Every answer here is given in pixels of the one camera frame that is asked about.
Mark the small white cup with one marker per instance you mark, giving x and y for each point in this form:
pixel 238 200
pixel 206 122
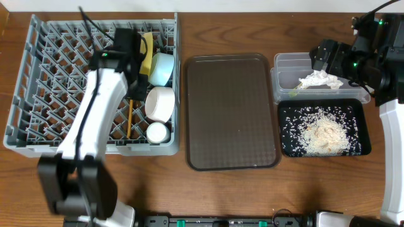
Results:
pixel 157 133

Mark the wooden chopstick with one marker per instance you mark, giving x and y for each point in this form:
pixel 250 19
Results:
pixel 130 116

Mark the clear plastic waste bin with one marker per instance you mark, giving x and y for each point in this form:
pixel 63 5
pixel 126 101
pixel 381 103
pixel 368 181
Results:
pixel 290 67

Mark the dark brown serving tray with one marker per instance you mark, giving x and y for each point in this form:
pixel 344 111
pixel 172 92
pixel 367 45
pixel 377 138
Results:
pixel 230 113

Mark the grey plastic dishwasher rack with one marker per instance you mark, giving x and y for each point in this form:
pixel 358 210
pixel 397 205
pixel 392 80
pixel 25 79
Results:
pixel 52 76

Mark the yellow round plate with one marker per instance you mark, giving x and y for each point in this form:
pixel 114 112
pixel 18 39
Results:
pixel 146 48

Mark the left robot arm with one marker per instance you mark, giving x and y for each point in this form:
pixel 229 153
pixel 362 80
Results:
pixel 75 181

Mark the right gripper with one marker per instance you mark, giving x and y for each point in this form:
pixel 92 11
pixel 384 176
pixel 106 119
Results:
pixel 339 51

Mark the white paper napkin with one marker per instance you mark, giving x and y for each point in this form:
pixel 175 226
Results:
pixel 319 78

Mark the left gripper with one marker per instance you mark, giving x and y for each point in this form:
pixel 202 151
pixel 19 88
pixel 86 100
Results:
pixel 139 84

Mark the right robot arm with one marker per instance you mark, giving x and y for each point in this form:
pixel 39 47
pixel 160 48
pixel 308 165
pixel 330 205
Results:
pixel 375 60

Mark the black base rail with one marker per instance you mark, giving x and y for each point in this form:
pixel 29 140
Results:
pixel 282 218

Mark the yellow green snack wrapper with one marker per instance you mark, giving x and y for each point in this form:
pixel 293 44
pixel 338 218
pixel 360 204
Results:
pixel 293 92

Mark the rice food scraps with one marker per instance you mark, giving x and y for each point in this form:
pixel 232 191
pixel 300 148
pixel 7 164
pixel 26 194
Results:
pixel 319 131

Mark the white pink bowl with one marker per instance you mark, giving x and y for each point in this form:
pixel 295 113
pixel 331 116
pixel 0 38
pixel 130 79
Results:
pixel 159 104

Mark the light blue bowl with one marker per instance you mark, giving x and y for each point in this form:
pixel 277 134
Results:
pixel 162 66

